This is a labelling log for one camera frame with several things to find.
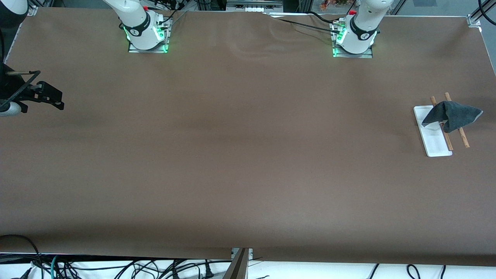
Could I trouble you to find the grey towel with pink side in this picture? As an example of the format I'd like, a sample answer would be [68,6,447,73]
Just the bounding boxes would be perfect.
[421,100,484,134]

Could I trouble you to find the white rectangular tray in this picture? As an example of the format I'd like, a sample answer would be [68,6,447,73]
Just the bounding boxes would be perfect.
[413,92,470,158]

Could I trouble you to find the thick black floor cable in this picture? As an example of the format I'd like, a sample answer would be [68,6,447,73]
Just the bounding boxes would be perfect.
[0,234,42,269]

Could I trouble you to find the black floor cable tangle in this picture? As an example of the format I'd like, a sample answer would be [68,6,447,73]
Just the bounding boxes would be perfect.
[12,258,233,279]

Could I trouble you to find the metal frame post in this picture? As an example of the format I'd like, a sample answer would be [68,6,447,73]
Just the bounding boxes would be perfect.
[222,248,253,279]

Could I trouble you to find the thin black table cable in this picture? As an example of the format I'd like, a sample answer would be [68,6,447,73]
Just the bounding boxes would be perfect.
[263,13,338,34]

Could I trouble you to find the thick black base cable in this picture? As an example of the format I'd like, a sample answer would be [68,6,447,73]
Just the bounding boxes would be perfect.
[308,11,346,24]

